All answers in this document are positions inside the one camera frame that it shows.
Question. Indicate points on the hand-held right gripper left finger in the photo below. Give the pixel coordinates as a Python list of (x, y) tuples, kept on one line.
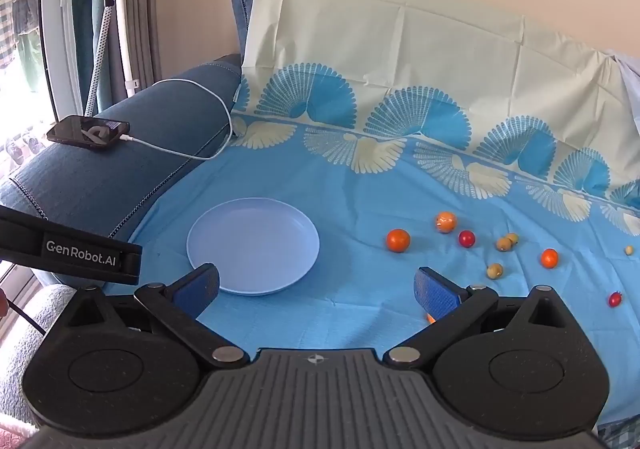
[(197, 289)]

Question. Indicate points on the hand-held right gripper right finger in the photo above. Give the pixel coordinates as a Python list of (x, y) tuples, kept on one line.
[(437, 296)]

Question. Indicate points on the orange mandarin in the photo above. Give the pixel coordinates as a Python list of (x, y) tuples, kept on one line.
[(430, 318), (549, 258), (446, 222), (398, 240)]

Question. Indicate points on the red cherry tomato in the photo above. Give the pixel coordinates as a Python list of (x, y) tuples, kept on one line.
[(615, 299), (467, 238)]

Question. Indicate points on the light blue plate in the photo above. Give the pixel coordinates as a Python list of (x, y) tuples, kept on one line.
[(252, 244)]

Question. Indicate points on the grey fleece fabric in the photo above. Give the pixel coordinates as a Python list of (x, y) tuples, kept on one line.
[(30, 344)]

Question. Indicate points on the black smartphone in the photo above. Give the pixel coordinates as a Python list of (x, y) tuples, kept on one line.
[(85, 131)]

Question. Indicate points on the blue printed cloth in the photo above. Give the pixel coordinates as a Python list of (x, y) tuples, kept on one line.
[(350, 209)]

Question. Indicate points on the blue sofa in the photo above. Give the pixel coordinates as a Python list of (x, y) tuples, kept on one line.
[(170, 124)]

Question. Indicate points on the white steamer stand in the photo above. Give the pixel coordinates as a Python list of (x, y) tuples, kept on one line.
[(125, 29)]

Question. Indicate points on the grey-green curtain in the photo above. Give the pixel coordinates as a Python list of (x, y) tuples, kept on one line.
[(147, 29)]

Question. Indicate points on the hanging clothes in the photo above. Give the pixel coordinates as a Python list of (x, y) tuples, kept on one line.
[(10, 4)]

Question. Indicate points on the white patterned fabric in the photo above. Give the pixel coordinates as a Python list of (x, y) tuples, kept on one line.
[(630, 79)]

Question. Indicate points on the white window frame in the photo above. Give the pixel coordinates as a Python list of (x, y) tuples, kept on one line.
[(57, 29)]

